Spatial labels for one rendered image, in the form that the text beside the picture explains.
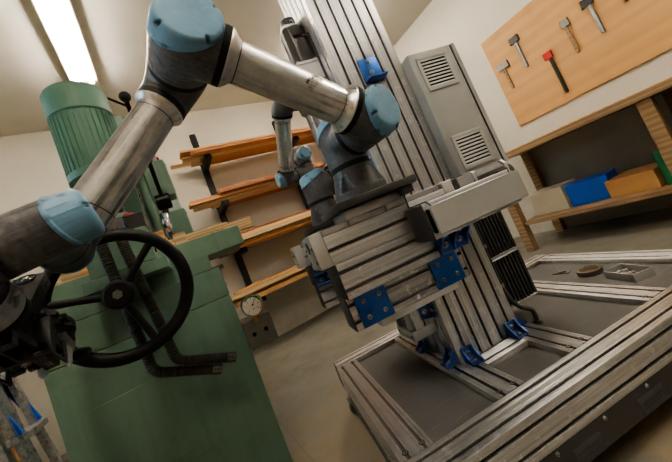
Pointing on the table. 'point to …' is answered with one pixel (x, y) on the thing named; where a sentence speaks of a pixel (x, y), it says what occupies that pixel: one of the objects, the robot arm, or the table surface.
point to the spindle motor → (77, 124)
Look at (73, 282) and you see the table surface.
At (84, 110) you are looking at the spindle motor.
